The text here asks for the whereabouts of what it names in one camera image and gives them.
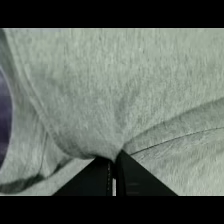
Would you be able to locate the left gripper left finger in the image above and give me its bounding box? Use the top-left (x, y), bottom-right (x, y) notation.
top-left (52, 155), bottom-right (116, 197)

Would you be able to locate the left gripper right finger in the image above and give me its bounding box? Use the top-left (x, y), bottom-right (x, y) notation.
top-left (115, 149), bottom-right (178, 197)

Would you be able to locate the grey T-shirt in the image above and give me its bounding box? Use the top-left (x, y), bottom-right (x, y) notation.
top-left (0, 27), bottom-right (224, 197)

